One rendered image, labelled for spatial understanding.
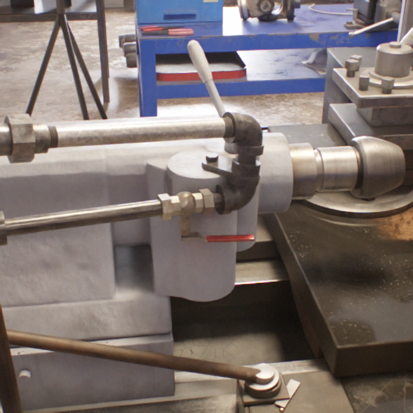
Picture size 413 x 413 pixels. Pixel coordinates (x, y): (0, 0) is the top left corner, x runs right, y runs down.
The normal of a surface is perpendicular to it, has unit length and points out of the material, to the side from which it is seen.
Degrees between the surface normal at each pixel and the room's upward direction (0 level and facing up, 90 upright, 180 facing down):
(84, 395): 90
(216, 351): 2
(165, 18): 90
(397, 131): 0
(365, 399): 0
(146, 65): 90
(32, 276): 66
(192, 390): 48
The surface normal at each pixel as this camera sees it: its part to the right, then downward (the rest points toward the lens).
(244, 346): -0.14, -0.76
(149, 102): 0.14, 0.47
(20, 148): 0.42, 0.59
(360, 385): 0.00, -0.88
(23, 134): 0.43, -0.15
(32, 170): 0.11, -0.03
